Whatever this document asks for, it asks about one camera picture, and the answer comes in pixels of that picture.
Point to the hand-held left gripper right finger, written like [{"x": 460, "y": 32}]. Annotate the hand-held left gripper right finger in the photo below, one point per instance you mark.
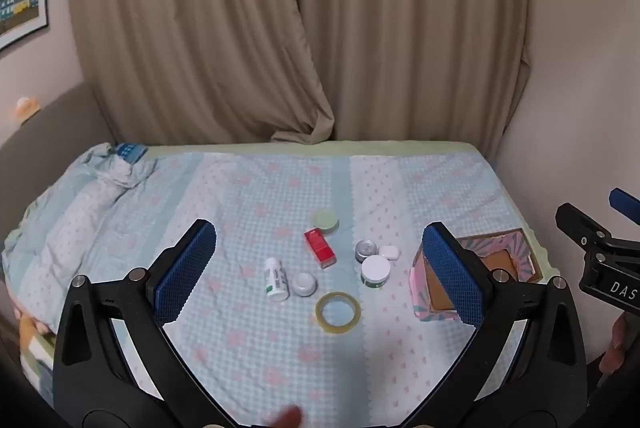
[{"x": 452, "y": 280}]

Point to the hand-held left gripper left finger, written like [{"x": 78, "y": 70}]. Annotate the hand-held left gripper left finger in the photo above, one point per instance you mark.
[{"x": 185, "y": 275}]

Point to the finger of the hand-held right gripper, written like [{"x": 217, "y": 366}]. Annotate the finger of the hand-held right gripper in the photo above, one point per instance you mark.
[
  {"x": 580, "y": 225},
  {"x": 626, "y": 205}
]

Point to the pink patterned cardboard box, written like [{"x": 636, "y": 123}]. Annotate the pink patterned cardboard box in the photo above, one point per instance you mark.
[{"x": 500, "y": 263}]

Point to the white lidded cream jar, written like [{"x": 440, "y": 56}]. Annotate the white lidded cream jar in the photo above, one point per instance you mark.
[{"x": 375, "y": 270}]

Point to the white pill bottle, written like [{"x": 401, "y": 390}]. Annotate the white pill bottle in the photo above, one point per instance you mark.
[{"x": 275, "y": 280}]

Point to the silver round tin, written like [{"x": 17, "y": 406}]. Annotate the silver round tin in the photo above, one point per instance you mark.
[{"x": 365, "y": 252}]

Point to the red small box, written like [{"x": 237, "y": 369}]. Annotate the red small box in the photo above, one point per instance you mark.
[{"x": 320, "y": 249}]

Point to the green lidded jar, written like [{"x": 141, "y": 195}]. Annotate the green lidded jar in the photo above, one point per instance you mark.
[{"x": 326, "y": 222}]

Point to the person's right hand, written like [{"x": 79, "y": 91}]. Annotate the person's right hand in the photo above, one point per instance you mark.
[{"x": 616, "y": 343}]

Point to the person's left hand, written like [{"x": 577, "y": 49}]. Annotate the person's left hand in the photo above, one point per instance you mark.
[{"x": 282, "y": 419}]

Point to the light blue printed blanket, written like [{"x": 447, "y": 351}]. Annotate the light blue printed blanket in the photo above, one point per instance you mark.
[{"x": 250, "y": 198}]

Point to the blue packet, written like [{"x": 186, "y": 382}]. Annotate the blue packet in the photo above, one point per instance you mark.
[{"x": 129, "y": 151}]

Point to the colourful printed packet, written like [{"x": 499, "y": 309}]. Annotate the colourful printed packet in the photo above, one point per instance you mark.
[{"x": 35, "y": 348}]

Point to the pale green mattress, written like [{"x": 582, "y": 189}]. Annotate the pale green mattress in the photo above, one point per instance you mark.
[{"x": 310, "y": 146}]

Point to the brown upholstered headboard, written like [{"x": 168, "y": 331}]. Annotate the brown upholstered headboard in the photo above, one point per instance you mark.
[{"x": 55, "y": 127}]

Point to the orange plush toy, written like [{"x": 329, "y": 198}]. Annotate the orange plush toy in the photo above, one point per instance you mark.
[{"x": 26, "y": 106}]

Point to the beige curtain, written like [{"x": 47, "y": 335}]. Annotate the beige curtain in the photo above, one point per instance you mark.
[
  {"x": 190, "y": 22},
  {"x": 415, "y": 22}
]

